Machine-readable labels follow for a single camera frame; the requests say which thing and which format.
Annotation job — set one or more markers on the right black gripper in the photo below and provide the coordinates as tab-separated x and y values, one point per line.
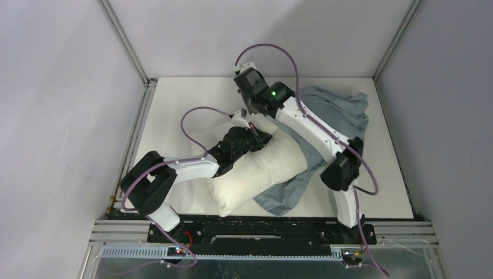
250	109

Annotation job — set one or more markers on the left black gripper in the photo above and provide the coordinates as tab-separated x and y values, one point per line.
260	139

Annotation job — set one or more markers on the white pillow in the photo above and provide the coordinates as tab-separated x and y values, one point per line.
274	177

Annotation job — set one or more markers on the grey-blue pillowcase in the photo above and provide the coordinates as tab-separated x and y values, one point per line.
344	112

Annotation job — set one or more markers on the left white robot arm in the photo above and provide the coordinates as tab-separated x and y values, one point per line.
148	183

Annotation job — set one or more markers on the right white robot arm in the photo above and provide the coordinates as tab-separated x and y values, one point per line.
341	153

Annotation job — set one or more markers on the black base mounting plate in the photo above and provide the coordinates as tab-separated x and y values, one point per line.
268	236

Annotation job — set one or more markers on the left aluminium frame post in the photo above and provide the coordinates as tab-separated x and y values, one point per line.
118	29

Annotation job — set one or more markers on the aluminium frame post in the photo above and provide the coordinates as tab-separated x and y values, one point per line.
397	38
118	29

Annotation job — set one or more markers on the right aluminium frame post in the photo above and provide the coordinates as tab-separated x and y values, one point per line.
397	38

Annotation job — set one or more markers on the aluminium base frame rails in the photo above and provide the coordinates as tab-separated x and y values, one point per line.
118	246

